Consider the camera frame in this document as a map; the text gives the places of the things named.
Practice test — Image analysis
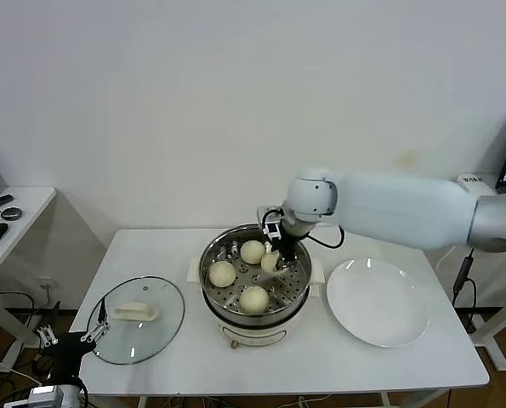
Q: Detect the perforated steel steamer basket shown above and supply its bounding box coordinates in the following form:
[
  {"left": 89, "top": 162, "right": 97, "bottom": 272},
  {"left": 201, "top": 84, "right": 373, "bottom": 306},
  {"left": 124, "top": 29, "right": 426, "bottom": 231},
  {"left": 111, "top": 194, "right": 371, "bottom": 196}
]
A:
[{"left": 186, "top": 224, "right": 325, "bottom": 326}]

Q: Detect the white steamed baozi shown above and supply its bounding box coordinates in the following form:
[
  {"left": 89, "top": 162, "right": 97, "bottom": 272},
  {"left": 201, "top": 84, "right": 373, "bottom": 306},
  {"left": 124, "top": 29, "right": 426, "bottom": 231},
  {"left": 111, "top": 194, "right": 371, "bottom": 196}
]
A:
[
  {"left": 239, "top": 240, "right": 265, "bottom": 264},
  {"left": 259, "top": 250, "right": 281, "bottom": 274},
  {"left": 208, "top": 261, "right": 237, "bottom": 288},
  {"left": 239, "top": 286, "right": 270, "bottom": 315}
]

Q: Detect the white floor cable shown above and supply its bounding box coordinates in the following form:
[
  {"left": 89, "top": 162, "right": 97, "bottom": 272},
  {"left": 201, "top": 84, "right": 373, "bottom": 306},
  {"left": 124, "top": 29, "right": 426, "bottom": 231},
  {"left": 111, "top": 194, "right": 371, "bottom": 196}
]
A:
[{"left": 0, "top": 351, "right": 41, "bottom": 388}]

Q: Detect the glass lid with cream handle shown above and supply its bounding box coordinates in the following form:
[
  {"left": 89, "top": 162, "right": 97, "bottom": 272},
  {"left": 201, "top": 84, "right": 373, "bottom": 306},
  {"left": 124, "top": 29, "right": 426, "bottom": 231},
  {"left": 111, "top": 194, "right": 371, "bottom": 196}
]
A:
[{"left": 86, "top": 275, "right": 186, "bottom": 366}]

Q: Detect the white round plate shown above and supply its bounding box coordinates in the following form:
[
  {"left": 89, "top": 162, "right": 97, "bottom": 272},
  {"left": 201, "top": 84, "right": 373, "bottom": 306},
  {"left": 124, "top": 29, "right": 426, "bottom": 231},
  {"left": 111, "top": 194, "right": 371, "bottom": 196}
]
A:
[{"left": 326, "top": 258, "right": 430, "bottom": 349}]

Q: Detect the white desk cable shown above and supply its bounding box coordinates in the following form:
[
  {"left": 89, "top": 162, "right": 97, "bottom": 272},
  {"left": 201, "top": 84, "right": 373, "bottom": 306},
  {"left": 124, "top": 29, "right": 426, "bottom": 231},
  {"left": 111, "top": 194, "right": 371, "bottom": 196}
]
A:
[{"left": 435, "top": 246, "right": 457, "bottom": 271}]

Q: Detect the cream electric cooker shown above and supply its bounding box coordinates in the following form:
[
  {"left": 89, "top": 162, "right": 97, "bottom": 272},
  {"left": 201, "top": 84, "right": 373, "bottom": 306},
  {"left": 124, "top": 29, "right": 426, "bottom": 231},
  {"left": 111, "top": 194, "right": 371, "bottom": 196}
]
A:
[{"left": 187, "top": 271, "right": 325, "bottom": 350}]

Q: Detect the black laptop charger cable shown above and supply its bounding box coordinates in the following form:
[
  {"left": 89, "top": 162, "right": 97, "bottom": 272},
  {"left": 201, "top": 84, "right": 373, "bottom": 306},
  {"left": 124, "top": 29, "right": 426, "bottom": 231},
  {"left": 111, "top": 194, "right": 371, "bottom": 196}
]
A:
[{"left": 451, "top": 248, "right": 478, "bottom": 308}]

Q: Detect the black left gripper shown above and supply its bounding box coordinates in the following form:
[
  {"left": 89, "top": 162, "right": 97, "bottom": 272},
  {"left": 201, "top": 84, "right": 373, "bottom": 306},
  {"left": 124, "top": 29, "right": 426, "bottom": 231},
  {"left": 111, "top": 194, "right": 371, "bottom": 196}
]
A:
[{"left": 37, "top": 298, "right": 110, "bottom": 388}]

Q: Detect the white side desk with mouse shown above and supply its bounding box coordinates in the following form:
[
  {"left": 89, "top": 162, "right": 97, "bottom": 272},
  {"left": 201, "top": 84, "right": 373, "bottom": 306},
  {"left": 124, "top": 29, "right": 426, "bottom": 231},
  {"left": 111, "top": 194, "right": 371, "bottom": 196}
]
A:
[{"left": 0, "top": 186, "right": 57, "bottom": 373}]

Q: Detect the white wall outlet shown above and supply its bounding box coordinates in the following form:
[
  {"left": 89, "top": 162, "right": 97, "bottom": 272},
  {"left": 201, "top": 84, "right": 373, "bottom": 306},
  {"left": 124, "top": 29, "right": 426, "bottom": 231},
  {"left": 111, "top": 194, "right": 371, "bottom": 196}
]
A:
[{"left": 35, "top": 275, "right": 60, "bottom": 294}]

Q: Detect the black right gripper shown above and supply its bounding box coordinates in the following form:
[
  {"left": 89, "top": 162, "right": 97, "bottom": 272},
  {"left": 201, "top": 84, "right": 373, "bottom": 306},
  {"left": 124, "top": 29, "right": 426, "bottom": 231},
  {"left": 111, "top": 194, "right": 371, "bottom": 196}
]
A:
[{"left": 273, "top": 231, "right": 301, "bottom": 272}]

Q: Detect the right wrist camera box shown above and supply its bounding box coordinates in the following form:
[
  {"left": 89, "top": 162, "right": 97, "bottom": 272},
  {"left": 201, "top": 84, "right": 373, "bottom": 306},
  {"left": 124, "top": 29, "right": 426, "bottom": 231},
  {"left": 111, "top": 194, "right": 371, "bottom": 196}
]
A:
[{"left": 256, "top": 206, "right": 286, "bottom": 239}]

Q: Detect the black outlet power cable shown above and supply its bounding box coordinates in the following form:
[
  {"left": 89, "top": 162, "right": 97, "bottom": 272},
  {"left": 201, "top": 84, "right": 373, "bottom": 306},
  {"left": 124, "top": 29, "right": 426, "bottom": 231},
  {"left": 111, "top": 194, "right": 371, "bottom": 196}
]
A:
[{"left": 0, "top": 291, "right": 51, "bottom": 318}]

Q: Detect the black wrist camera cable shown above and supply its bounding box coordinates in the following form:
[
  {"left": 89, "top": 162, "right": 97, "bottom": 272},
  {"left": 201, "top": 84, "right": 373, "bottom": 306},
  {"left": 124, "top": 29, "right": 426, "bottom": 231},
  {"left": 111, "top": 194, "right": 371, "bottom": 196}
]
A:
[{"left": 307, "top": 227, "right": 346, "bottom": 250}]

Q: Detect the white side desk with laptop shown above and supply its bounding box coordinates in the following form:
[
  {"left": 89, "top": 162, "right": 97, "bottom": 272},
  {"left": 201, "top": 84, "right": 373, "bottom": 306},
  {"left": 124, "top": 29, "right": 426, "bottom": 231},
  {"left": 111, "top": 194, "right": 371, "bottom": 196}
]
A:
[{"left": 455, "top": 173, "right": 506, "bottom": 371}]

